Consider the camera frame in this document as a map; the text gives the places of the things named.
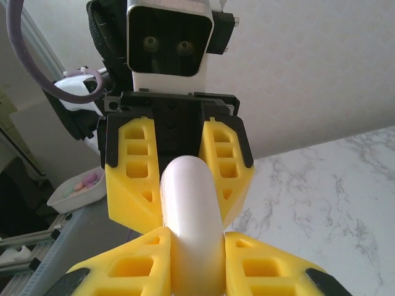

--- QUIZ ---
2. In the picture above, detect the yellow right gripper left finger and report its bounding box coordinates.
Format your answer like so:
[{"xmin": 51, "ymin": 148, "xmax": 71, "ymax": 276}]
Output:
[{"xmin": 52, "ymin": 226, "xmax": 172, "ymax": 296}]

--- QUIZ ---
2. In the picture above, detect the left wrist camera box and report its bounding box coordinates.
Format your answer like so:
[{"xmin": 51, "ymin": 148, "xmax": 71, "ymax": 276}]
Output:
[{"xmin": 125, "ymin": 0, "xmax": 241, "ymax": 93}]

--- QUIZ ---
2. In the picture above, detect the black corrugated cable conduit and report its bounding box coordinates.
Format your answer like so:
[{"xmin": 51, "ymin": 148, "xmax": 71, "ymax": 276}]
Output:
[{"xmin": 86, "ymin": 0, "xmax": 129, "ymax": 67}]

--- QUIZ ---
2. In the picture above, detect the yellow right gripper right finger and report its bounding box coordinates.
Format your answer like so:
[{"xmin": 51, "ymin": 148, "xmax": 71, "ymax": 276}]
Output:
[{"xmin": 224, "ymin": 231, "xmax": 352, "ymax": 296}]

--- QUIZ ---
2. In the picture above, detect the white earbud charging case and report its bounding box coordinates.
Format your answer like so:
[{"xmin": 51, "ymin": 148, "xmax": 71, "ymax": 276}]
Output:
[{"xmin": 160, "ymin": 155, "xmax": 228, "ymax": 296}]

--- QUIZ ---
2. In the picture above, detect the white plastic tray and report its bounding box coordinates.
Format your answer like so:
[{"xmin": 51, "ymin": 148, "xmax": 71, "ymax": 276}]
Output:
[{"xmin": 46, "ymin": 171, "xmax": 106, "ymax": 214}]

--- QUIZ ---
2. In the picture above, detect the purple cable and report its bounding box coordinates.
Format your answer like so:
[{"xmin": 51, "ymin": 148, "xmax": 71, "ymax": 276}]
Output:
[{"xmin": 6, "ymin": 0, "xmax": 105, "ymax": 104}]

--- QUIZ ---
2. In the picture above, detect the aluminium wall post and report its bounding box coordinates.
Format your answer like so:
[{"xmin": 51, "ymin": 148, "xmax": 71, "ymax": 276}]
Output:
[{"xmin": 18, "ymin": 0, "xmax": 67, "ymax": 83}]

